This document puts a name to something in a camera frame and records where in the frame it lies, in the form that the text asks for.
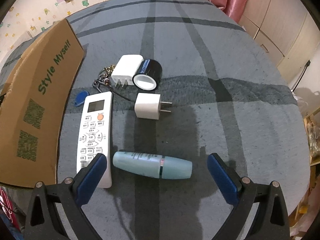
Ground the beige wardrobe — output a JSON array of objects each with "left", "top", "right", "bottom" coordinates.
[{"left": 239, "top": 0, "right": 319, "bottom": 83}]

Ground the white remote control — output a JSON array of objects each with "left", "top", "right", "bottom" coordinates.
[{"left": 76, "top": 92, "right": 112, "bottom": 189}]

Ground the grey plaid bed cover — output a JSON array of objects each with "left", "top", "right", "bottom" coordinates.
[{"left": 44, "top": 0, "right": 310, "bottom": 239}]

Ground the black cylindrical cap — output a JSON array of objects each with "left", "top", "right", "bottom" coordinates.
[{"left": 132, "top": 59, "right": 163, "bottom": 91}]

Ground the brown cardboard box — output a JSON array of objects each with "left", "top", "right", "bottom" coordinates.
[{"left": 1, "top": 20, "right": 84, "bottom": 188}]

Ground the metal keychain with charms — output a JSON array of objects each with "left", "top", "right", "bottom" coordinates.
[{"left": 93, "top": 64, "right": 133, "bottom": 103}]

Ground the small white plug charger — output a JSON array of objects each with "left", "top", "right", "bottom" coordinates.
[{"left": 135, "top": 93, "right": 172, "bottom": 120}]

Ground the light blue tube bottle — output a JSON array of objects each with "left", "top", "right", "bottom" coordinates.
[{"left": 113, "top": 152, "right": 193, "bottom": 180}]

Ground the large white power adapter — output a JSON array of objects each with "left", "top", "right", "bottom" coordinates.
[{"left": 111, "top": 54, "right": 144, "bottom": 87}]

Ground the wooden shelf with clutter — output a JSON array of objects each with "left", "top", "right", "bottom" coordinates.
[{"left": 294, "top": 109, "right": 319, "bottom": 220}]

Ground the blue key fob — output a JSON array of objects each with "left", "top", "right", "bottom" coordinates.
[{"left": 74, "top": 90, "right": 90, "bottom": 107}]

